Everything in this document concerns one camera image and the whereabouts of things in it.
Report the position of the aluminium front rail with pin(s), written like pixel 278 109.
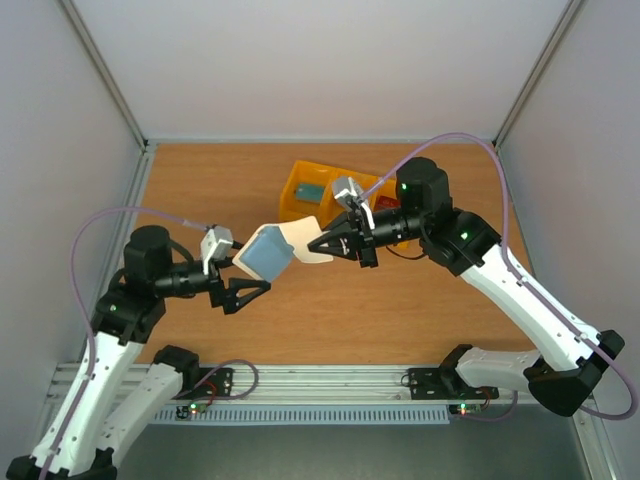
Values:
pixel 331 384

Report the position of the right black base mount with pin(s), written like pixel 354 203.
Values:
pixel 429 383

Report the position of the green card in bin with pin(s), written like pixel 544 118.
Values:
pixel 310 193

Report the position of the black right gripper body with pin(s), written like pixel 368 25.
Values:
pixel 363 239

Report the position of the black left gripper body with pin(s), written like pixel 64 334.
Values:
pixel 219 295

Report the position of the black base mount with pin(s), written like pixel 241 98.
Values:
pixel 219 384
pixel 429 383

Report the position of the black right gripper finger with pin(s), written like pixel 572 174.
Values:
pixel 342 225
pixel 338 246

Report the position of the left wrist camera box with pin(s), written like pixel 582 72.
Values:
pixel 215 246

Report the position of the grey slotted cable duct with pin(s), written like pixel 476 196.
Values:
pixel 305 415

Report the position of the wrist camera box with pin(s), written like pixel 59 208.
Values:
pixel 349 194
pixel 215 246

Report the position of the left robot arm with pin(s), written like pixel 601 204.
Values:
pixel 91 434

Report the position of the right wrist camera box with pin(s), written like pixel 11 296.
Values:
pixel 349 194

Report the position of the red card in bin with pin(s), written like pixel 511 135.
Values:
pixel 385 202

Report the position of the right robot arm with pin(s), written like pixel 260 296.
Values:
pixel 570 356

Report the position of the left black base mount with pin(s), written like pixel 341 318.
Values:
pixel 219 384

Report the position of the yellow plastic bin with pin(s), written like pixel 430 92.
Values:
pixel 302 172
pixel 370 200

